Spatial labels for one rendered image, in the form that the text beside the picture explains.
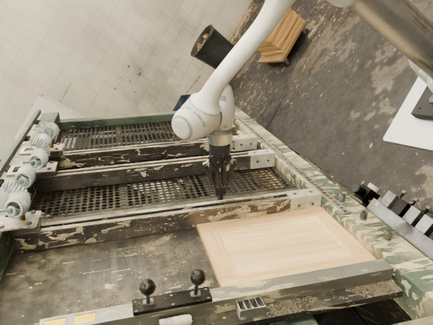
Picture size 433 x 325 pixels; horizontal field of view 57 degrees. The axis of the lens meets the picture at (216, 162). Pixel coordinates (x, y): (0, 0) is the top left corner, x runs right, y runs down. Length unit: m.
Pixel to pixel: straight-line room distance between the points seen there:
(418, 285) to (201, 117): 0.74
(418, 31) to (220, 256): 0.83
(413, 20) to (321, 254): 0.70
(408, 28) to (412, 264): 0.64
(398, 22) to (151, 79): 5.64
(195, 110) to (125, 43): 5.37
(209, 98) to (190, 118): 0.08
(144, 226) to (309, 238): 0.56
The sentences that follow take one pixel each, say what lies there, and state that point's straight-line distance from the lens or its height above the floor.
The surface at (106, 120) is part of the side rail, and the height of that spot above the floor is 1.55.
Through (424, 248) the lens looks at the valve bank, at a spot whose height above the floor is 0.74.
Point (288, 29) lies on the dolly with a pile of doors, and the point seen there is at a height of 0.24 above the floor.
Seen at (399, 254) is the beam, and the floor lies 0.87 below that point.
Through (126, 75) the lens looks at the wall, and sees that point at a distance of 6.50.
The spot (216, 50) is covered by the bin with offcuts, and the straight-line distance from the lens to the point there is 5.66.
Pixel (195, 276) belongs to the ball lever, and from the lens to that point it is 0.97.
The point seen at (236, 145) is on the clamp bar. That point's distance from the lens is 2.16.
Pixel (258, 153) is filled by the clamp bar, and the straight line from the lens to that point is 1.93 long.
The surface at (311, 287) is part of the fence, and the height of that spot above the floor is 1.10.
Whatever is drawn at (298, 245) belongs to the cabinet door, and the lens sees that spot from 1.35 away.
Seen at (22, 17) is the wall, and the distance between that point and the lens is 6.51.
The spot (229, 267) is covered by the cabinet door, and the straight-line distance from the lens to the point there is 1.22.
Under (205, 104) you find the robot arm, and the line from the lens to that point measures 1.19.
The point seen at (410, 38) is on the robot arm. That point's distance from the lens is 1.17.
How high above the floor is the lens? 1.89
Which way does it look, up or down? 23 degrees down
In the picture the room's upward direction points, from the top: 60 degrees counter-clockwise
